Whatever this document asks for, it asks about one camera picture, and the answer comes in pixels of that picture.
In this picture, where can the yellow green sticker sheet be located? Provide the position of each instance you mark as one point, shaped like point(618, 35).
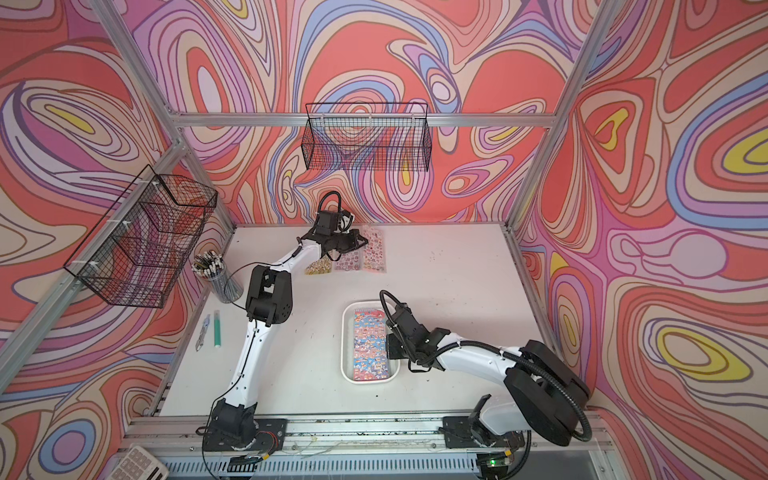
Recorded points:
point(319, 267)

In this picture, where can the small clear blue tool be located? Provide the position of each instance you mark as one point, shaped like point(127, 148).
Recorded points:
point(202, 334)

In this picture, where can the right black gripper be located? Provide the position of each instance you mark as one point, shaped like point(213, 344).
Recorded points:
point(391, 340)

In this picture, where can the bundle of pens in cup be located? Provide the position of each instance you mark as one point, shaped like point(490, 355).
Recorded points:
point(208, 265)

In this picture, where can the pink puffy sticker sheet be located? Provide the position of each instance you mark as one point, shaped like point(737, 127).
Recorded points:
point(351, 261)

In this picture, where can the green pen on table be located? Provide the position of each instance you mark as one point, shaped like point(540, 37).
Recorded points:
point(217, 329)

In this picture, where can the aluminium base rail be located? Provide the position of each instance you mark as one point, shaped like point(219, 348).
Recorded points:
point(352, 446)

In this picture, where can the white keypad device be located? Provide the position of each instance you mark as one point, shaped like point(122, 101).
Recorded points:
point(139, 464)

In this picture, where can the pink bonbon sticker sheet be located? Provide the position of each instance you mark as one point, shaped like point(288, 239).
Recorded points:
point(373, 256)

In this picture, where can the blue red animal sticker sheet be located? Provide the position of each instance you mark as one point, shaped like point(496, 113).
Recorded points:
point(370, 360)

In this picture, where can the black wire basket on left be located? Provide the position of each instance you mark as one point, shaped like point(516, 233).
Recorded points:
point(139, 251)

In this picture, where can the mesh pen cup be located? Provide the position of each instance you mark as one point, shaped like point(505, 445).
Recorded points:
point(226, 288)

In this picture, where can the black wire basket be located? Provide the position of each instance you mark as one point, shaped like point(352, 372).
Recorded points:
point(139, 251)
point(367, 136)

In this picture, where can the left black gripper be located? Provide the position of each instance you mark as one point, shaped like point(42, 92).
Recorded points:
point(354, 235)

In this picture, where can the black wire basket at back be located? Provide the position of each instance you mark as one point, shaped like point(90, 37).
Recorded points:
point(367, 136)

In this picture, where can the white plastic storage tray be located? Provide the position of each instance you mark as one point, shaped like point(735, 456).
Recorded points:
point(346, 362)

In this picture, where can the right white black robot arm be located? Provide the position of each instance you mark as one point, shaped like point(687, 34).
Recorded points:
point(544, 396)

